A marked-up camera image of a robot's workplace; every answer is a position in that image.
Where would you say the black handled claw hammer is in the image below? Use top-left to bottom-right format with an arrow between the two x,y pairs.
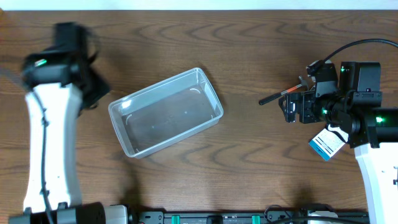
259,76 -> 308,105

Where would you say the white blue card package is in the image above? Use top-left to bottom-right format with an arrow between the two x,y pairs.
309,124 -> 348,161

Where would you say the clear plastic container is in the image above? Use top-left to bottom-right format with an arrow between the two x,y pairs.
108,67 -> 224,159

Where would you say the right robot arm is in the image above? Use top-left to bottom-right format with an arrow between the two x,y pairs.
279,62 -> 397,223

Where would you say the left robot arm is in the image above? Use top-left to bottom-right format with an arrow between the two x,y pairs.
9,22 -> 110,223

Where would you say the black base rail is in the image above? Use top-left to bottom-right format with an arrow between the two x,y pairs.
134,207 -> 370,224

